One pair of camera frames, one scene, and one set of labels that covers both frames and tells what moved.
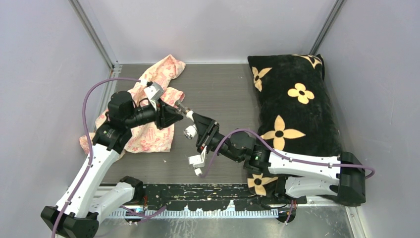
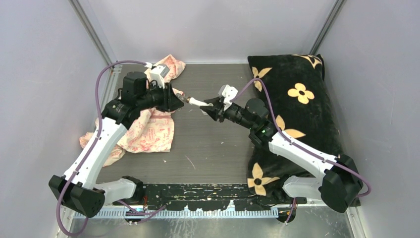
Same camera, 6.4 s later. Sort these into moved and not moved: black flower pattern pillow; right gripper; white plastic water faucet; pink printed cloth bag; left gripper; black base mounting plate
Moved: white plastic water faucet; left gripper; right gripper
Not moved: black flower pattern pillow; pink printed cloth bag; black base mounting plate
